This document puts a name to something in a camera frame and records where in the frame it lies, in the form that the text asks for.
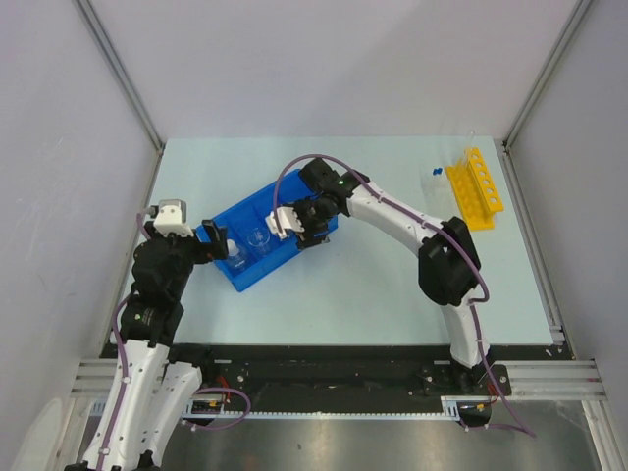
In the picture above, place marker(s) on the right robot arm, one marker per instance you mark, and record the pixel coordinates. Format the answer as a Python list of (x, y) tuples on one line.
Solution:
[(448, 262)]

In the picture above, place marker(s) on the yellow test tube rack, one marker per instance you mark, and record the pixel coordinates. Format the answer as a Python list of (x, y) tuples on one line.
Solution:
[(474, 190)]

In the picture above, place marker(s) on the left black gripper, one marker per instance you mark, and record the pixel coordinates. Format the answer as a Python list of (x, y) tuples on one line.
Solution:
[(206, 251)]

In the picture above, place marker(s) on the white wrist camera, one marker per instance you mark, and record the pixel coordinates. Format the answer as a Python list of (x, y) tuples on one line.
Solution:
[(283, 221), (170, 219)]

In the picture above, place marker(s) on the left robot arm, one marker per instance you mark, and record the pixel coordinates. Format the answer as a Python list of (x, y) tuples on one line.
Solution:
[(154, 379)]

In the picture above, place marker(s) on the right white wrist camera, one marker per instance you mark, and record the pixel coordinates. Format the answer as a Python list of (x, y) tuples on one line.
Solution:
[(283, 221)]

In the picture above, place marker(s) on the stoppered round glass flask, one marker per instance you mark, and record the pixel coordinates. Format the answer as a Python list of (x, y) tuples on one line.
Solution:
[(236, 257)]

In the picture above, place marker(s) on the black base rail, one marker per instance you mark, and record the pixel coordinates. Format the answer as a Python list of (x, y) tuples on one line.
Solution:
[(340, 379)]

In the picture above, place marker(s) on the aluminium frame rail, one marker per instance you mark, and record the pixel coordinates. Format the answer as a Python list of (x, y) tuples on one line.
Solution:
[(565, 380)]

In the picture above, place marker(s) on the clear glass flask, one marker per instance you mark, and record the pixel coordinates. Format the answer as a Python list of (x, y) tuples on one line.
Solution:
[(258, 239)]

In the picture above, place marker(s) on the clear plastic well plate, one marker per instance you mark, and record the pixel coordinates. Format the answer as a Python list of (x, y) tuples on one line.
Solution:
[(438, 195)]

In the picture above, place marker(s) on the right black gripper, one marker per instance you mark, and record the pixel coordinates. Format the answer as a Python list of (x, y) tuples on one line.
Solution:
[(309, 233)]

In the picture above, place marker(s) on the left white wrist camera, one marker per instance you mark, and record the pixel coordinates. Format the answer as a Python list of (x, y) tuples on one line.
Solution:
[(170, 219)]

